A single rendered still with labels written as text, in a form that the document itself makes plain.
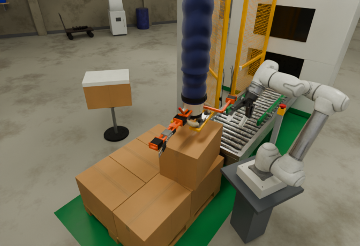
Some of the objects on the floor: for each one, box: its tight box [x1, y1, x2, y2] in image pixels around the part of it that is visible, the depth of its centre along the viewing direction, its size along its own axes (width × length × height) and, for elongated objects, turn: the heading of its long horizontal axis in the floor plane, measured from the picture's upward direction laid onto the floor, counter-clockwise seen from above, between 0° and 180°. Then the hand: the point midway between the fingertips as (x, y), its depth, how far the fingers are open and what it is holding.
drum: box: [136, 8, 149, 29], centre depth 998 cm, size 54×56×81 cm
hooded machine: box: [108, 0, 128, 36], centre depth 892 cm, size 74×60×132 cm
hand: (235, 121), depth 143 cm, fingers open, 13 cm apart
